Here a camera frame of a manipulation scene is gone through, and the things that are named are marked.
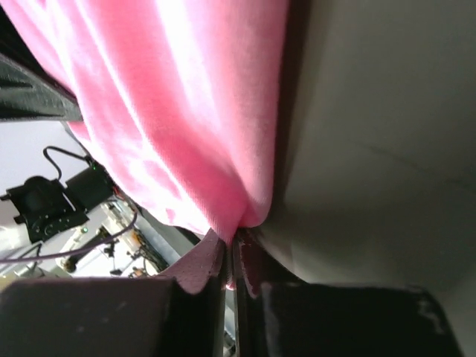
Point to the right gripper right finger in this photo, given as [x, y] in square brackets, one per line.
[278, 314]

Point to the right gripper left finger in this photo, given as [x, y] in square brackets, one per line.
[178, 312]

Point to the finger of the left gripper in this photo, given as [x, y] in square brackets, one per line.
[28, 93]

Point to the pink t-shirt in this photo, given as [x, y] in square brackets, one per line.
[179, 98]

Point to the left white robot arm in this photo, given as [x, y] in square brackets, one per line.
[42, 207]

